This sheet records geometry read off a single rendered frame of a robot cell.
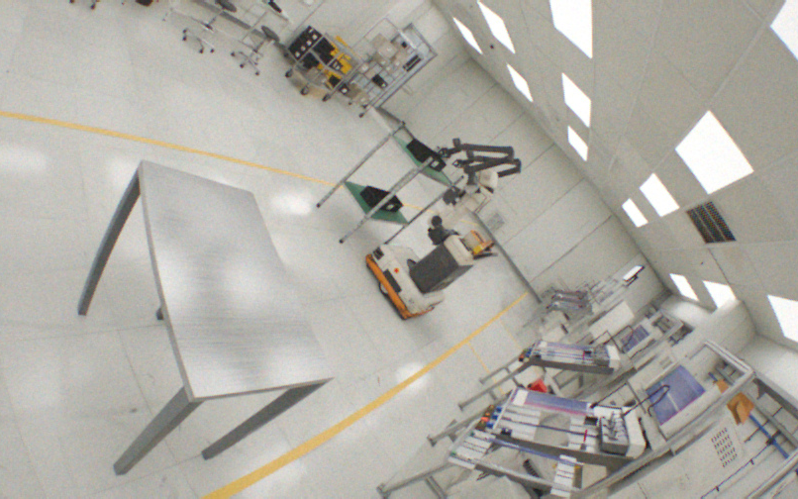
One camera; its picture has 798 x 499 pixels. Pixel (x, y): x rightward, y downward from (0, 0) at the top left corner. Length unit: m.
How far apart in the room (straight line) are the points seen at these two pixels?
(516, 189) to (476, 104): 2.69
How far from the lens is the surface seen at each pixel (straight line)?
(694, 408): 1.93
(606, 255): 10.56
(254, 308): 1.06
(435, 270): 3.34
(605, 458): 1.96
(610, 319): 6.52
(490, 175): 3.44
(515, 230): 10.65
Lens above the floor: 1.48
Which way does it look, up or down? 19 degrees down
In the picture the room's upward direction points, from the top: 50 degrees clockwise
